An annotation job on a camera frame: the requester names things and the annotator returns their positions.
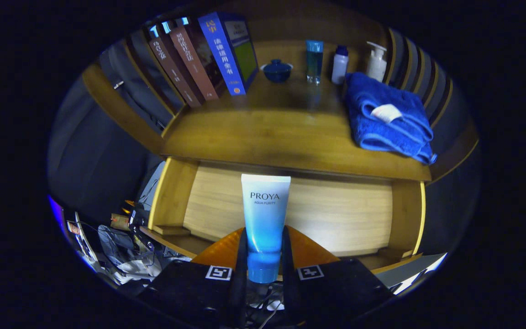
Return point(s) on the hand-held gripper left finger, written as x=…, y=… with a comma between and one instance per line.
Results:
x=241, y=274

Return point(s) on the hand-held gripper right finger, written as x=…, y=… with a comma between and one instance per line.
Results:
x=289, y=274

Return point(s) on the blue white cream tube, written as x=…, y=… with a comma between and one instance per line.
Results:
x=265, y=214

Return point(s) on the wooden drawer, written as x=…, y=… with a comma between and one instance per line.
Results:
x=336, y=214

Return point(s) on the wooden countertop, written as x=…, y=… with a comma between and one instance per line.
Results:
x=267, y=132

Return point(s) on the pale crumpled cloth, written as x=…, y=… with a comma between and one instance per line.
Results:
x=121, y=249

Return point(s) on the blue folded towel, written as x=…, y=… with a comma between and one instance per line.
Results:
x=377, y=137

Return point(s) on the blue lidded teacup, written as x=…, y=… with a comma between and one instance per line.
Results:
x=276, y=72

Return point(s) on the white bottle blue cap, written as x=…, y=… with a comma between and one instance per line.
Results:
x=339, y=68

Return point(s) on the teal clear bottle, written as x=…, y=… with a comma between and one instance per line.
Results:
x=314, y=61

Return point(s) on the dark brown book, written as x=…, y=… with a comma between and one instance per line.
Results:
x=171, y=68

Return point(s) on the blue book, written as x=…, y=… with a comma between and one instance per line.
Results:
x=222, y=55

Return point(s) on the white pump bottle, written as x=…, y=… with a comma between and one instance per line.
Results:
x=376, y=66

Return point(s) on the silver binder clip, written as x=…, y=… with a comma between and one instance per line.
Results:
x=118, y=84

